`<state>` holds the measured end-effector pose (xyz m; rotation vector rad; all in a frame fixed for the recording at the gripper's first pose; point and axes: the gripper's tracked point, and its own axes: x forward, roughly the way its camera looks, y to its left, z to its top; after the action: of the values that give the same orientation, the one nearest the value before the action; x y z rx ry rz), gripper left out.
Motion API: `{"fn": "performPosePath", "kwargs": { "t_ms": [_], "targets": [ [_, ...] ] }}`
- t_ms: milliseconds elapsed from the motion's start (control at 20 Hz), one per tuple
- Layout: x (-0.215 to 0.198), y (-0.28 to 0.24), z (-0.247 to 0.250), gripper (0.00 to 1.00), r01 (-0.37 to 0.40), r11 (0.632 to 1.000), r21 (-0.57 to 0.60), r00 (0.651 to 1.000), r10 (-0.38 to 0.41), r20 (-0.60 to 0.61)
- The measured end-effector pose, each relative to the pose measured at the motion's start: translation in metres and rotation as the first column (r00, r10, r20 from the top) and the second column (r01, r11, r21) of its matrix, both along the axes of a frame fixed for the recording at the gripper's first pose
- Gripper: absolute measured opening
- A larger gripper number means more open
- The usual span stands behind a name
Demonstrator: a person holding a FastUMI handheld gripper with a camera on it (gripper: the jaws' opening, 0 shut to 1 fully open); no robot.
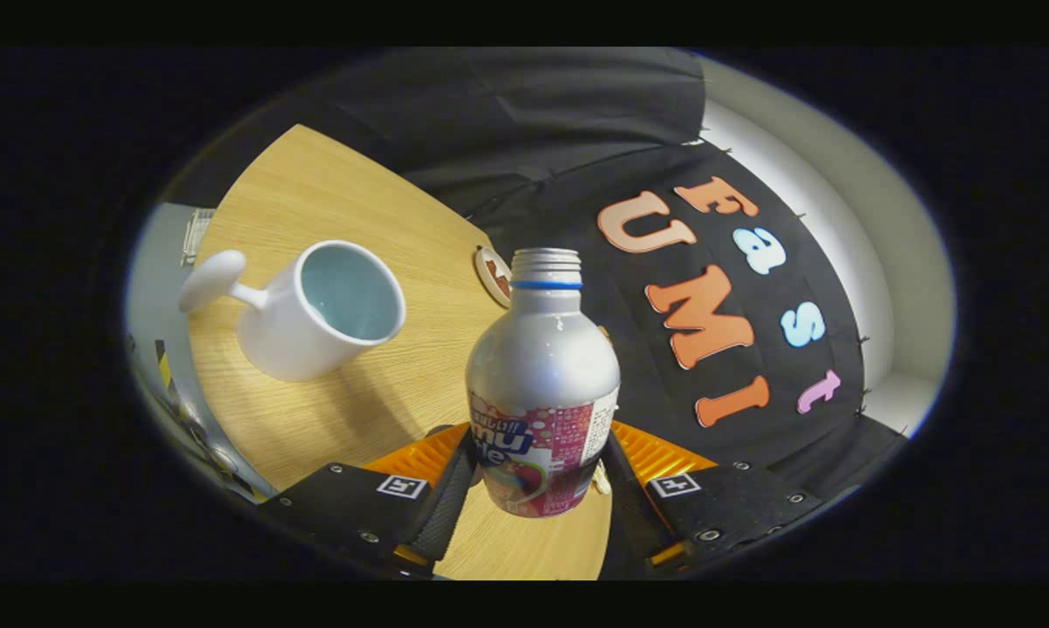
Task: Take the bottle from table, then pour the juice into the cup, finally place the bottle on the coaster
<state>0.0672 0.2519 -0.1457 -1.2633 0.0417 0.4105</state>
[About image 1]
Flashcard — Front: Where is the wooden table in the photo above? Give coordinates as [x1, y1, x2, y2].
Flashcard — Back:
[188, 124, 614, 581]

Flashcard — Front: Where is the clear ribbed object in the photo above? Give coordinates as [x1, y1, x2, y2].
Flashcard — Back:
[181, 208, 215, 267]

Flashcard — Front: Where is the black backdrop cloth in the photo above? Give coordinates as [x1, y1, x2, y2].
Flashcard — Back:
[167, 48, 909, 577]

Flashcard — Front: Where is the white cup blue inside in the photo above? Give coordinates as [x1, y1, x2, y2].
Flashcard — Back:
[179, 240, 407, 383]

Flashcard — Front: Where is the white plate with red food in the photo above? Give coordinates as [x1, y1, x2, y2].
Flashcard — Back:
[474, 245, 514, 309]

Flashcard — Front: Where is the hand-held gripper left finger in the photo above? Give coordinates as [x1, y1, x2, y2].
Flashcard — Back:
[258, 423, 481, 578]

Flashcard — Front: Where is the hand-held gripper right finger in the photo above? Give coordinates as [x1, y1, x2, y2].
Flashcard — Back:
[598, 421, 826, 572]

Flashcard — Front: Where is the silver juice bottle pink label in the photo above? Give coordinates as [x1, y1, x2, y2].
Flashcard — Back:
[466, 248, 621, 519]

